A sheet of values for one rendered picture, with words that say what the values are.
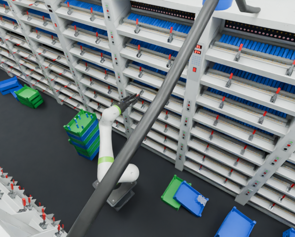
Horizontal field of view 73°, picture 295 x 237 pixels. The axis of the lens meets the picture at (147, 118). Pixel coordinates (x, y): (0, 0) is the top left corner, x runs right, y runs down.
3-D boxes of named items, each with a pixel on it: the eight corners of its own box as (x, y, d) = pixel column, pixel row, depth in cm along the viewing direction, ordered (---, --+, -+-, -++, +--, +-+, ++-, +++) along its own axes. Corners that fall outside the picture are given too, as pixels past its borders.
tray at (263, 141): (270, 153, 142) (277, 147, 130) (192, 120, 166) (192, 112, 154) (280, 130, 148) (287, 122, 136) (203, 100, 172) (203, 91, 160)
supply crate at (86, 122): (80, 137, 209) (78, 132, 203) (65, 130, 215) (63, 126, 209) (97, 117, 227) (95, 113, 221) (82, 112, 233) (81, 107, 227)
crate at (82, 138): (82, 141, 215) (80, 137, 209) (68, 135, 221) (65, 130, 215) (98, 122, 233) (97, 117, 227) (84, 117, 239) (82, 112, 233)
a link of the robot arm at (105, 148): (115, 156, 143) (100, 155, 139) (111, 162, 151) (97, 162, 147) (113, 115, 164) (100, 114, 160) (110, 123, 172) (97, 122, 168)
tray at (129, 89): (182, 115, 170) (181, 110, 161) (126, 91, 194) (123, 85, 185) (192, 97, 175) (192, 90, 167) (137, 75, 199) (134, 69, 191)
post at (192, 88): (182, 171, 231) (213, 9, 102) (174, 167, 234) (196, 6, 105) (189, 158, 242) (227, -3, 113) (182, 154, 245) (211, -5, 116)
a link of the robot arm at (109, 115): (111, 119, 145) (100, 109, 146) (107, 128, 154) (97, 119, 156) (123, 110, 155) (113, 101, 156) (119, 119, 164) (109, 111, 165)
